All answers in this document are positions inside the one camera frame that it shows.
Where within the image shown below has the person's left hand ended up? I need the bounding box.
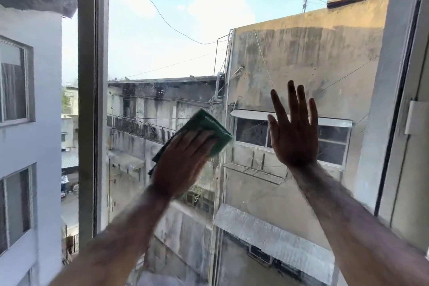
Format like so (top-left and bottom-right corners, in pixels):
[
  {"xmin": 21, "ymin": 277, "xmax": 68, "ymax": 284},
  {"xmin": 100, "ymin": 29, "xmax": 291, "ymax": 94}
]
[{"xmin": 150, "ymin": 128, "xmax": 217, "ymax": 200}]

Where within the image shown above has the person's right hand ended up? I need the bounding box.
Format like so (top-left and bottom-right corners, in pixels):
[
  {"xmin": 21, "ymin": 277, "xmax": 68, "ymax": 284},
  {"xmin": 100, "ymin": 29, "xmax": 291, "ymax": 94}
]
[{"xmin": 267, "ymin": 80, "xmax": 319, "ymax": 169}]

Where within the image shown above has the green cleaning cloth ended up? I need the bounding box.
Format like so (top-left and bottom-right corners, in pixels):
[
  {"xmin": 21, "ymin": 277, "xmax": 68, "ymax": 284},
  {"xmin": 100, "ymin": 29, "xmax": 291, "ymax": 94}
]
[{"xmin": 148, "ymin": 109, "xmax": 234, "ymax": 176}]

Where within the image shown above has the person's left forearm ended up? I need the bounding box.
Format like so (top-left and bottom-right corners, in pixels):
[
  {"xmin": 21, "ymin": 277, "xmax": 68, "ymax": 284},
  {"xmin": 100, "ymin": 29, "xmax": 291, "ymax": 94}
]
[{"xmin": 50, "ymin": 185, "xmax": 178, "ymax": 286}]

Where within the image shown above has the person's right forearm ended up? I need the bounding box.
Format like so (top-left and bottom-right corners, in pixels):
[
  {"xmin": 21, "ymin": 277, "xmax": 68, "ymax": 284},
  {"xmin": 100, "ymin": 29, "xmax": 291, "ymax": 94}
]
[{"xmin": 288, "ymin": 162, "xmax": 429, "ymax": 286}]

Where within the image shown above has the dark framed building window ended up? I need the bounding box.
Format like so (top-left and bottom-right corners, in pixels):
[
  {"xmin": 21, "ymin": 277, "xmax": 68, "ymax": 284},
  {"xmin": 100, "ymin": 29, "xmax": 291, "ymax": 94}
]
[{"xmin": 234, "ymin": 116, "xmax": 351, "ymax": 166}]

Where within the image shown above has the white window awning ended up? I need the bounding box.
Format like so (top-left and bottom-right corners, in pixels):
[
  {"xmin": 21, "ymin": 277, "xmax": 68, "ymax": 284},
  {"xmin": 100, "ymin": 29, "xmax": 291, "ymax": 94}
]
[{"xmin": 229, "ymin": 109, "xmax": 353, "ymax": 129}]

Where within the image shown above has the stained beige building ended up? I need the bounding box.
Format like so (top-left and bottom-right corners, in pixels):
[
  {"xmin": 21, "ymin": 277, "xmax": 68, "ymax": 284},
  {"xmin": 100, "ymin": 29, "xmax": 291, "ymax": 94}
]
[{"xmin": 219, "ymin": 0, "xmax": 391, "ymax": 286}]

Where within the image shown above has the metal drying rack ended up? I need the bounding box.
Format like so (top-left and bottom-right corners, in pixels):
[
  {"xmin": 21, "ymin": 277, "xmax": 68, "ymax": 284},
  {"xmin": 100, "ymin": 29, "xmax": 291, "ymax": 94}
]
[{"xmin": 222, "ymin": 161, "xmax": 290, "ymax": 186}]

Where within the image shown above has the black balcony railing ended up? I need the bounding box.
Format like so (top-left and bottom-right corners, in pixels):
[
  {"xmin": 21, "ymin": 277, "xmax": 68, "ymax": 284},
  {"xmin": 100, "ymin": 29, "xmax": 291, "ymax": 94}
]
[{"xmin": 107, "ymin": 114, "xmax": 177, "ymax": 145}]

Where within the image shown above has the white drain pipe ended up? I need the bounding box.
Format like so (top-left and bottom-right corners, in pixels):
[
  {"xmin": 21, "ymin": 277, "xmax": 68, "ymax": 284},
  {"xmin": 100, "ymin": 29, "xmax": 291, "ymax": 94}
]
[{"xmin": 213, "ymin": 29, "xmax": 236, "ymax": 109}]

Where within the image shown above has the white window latch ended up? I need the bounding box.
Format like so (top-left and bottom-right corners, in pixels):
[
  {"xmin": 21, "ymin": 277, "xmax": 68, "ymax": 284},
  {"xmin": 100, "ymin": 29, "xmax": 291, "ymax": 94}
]
[{"xmin": 404, "ymin": 100, "xmax": 429, "ymax": 135}]

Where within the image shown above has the corrugated metal awning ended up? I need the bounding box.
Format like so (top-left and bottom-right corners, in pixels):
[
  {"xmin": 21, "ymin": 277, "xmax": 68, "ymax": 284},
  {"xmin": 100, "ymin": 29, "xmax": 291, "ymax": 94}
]
[{"xmin": 214, "ymin": 203, "xmax": 336, "ymax": 284}]

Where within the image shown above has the grey window mullion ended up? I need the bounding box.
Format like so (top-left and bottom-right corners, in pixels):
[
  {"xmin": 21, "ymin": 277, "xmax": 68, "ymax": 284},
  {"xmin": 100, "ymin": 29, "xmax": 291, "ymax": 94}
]
[{"xmin": 77, "ymin": 0, "xmax": 110, "ymax": 240}]

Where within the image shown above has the white neighbouring building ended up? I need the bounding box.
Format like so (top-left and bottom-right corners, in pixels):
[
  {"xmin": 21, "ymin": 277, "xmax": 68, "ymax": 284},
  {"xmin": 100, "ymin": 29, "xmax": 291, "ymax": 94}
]
[{"xmin": 0, "ymin": 4, "xmax": 65, "ymax": 286}]

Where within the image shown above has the tall white building window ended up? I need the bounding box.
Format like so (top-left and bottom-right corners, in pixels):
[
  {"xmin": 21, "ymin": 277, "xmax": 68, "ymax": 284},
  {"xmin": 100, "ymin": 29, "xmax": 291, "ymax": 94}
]
[{"xmin": 0, "ymin": 163, "xmax": 37, "ymax": 257}]

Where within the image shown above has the small white building window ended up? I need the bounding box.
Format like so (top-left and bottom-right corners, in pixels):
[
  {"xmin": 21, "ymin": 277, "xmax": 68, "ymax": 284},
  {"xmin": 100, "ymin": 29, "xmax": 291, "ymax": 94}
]
[{"xmin": 0, "ymin": 36, "xmax": 35, "ymax": 127}]

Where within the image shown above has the white window frame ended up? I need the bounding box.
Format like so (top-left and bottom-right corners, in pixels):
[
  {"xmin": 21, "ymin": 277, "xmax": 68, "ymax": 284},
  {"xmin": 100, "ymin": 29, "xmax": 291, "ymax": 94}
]
[{"xmin": 353, "ymin": 0, "xmax": 429, "ymax": 258}]

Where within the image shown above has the black overhead cable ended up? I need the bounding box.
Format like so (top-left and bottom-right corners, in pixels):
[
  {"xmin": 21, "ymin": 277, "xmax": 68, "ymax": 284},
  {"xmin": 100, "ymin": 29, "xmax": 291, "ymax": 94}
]
[{"xmin": 127, "ymin": 0, "xmax": 232, "ymax": 45}]

